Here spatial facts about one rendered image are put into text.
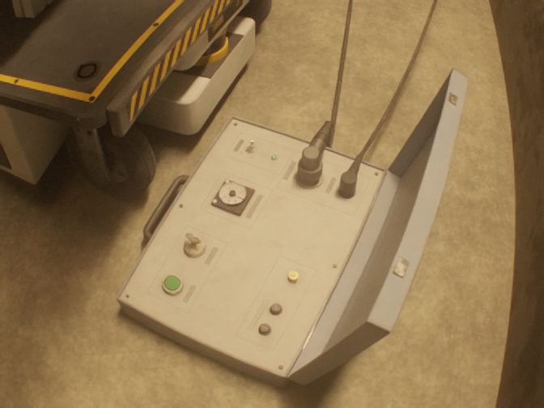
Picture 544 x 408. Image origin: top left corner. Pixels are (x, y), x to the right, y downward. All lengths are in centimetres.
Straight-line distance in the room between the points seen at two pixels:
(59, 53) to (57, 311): 42
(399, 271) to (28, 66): 58
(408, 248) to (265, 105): 60
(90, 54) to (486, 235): 71
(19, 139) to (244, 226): 40
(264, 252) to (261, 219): 5
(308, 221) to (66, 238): 41
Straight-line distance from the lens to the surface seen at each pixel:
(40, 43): 86
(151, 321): 81
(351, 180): 86
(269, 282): 80
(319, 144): 87
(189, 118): 95
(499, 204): 103
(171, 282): 80
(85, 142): 86
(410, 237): 54
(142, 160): 87
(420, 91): 117
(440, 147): 63
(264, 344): 76
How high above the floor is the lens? 77
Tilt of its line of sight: 54 degrees down
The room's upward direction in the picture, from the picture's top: straight up
